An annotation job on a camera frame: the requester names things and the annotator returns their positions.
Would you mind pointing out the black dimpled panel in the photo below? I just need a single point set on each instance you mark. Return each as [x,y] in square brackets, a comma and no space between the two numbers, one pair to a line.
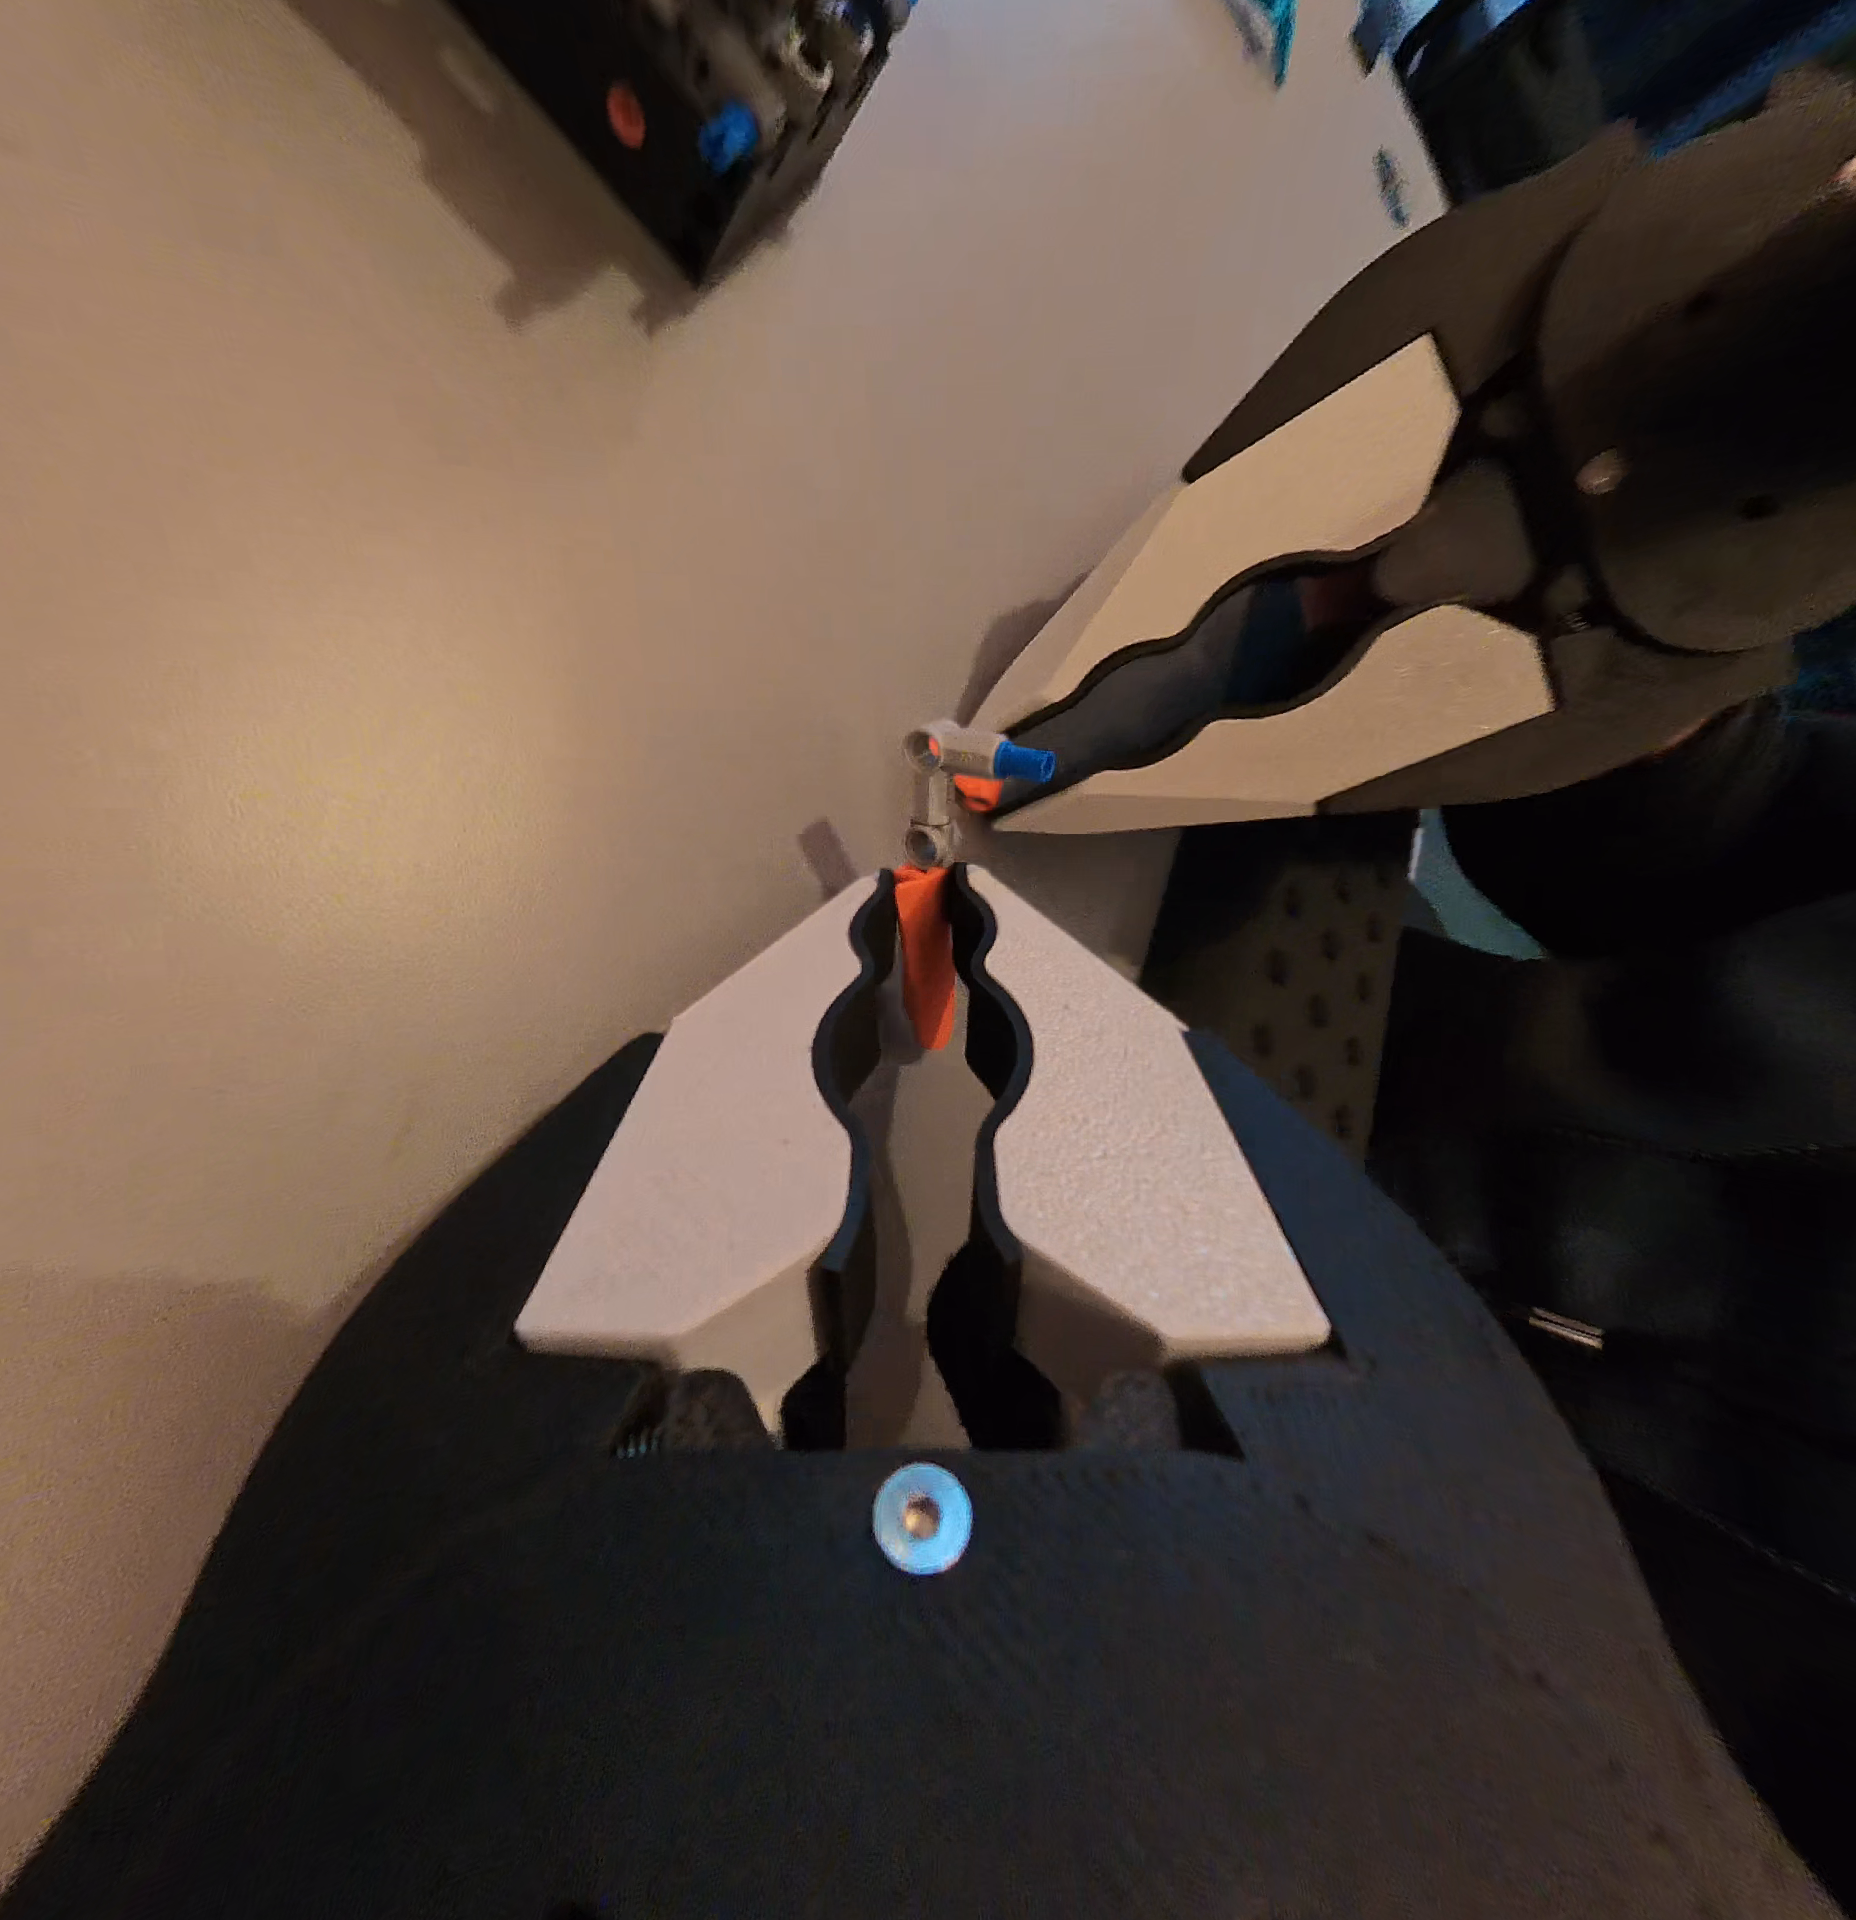
[1288,975]

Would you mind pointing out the blue plastic pin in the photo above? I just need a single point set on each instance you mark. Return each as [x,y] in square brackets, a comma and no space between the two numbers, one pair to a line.
[1027,761]

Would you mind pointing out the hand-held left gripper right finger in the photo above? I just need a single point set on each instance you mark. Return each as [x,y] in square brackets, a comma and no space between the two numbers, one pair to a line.
[1169,1201]

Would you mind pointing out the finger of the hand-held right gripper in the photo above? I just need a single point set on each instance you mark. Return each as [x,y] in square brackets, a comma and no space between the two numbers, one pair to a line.
[1288,480]
[1392,705]

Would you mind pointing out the teal plastic tool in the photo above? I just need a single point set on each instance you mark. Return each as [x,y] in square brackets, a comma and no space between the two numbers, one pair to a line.
[1277,33]

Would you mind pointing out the grey plastic pin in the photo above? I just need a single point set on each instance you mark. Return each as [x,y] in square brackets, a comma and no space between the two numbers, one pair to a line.
[929,840]

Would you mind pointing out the person's right forearm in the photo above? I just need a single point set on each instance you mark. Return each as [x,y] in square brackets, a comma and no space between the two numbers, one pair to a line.
[1739,840]

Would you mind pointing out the grey plastic connector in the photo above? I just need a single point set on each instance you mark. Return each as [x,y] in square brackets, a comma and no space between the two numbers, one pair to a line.
[951,742]

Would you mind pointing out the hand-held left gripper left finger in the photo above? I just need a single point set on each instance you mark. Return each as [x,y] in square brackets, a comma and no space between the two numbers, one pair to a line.
[673,1201]

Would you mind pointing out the toy building-block model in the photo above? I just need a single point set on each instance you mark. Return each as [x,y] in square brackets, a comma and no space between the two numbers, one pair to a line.
[689,134]

